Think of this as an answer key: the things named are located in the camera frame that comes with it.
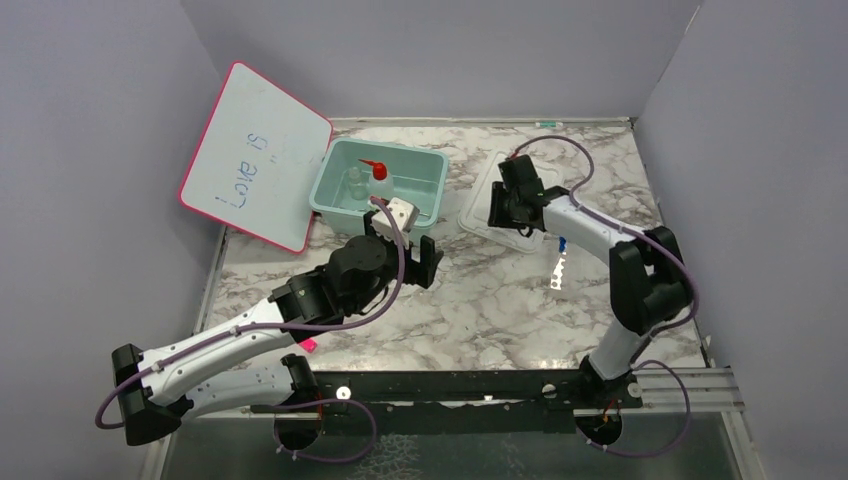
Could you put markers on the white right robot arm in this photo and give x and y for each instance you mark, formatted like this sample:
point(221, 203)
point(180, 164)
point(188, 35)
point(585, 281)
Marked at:
point(647, 283)

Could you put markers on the pink framed whiteboard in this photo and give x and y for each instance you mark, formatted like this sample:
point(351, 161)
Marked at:
point(257, 160)

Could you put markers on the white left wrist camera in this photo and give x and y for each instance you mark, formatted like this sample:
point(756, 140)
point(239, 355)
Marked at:
point(394, 218)

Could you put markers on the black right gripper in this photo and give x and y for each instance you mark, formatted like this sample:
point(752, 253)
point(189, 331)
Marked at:
point(495, 215)

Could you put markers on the white squeeze bottle red nozzle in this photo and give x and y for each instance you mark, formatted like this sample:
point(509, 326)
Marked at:
point(381, 183)

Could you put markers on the teal plastic bin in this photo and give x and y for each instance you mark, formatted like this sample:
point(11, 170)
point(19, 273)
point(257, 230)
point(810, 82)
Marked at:
point(418, 176)

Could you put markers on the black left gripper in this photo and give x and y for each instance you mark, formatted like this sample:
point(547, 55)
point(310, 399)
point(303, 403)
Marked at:
point(422, 272)

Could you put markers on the pink highlighter marker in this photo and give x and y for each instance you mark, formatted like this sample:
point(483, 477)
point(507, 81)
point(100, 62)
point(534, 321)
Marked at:
point(309, 345)

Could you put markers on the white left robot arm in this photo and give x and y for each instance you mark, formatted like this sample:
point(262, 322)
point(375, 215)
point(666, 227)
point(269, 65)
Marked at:
point(158, 389)

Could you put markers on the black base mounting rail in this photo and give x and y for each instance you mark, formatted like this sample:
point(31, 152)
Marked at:
point(412, 402)

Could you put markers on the small clear glass jar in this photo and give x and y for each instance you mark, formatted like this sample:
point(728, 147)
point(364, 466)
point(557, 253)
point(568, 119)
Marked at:
point(357, 184)

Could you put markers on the white plastic bin lid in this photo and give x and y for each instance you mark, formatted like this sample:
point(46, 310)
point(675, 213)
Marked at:
point(474, 213)

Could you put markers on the clear plastic test tube rack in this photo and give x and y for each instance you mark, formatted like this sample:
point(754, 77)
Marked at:
point(557, 273)

